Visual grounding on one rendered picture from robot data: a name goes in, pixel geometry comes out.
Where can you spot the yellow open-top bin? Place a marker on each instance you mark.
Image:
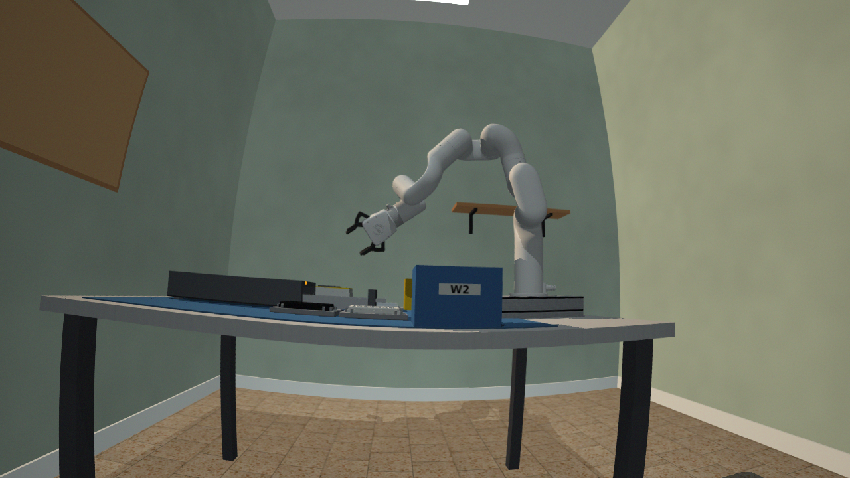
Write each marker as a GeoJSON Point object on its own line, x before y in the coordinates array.
{"type": "Point", "coordinates": [408, 294]}

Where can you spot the blue bench mat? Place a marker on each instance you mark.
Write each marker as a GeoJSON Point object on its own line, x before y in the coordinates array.
{"type": "Point", "coordinates": [261, 312]}

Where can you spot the blue box labelled w2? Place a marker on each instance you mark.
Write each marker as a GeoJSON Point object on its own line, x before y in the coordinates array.
{"type": "Point", "coordinates": [456, 296]}

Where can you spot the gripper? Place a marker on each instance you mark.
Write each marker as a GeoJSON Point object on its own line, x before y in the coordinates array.
{"type": "Point", "coordinates": [379, 227]}

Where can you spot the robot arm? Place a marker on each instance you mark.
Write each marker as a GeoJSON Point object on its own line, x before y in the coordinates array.
{"type": "Point", "coordinates": [523, 183]}

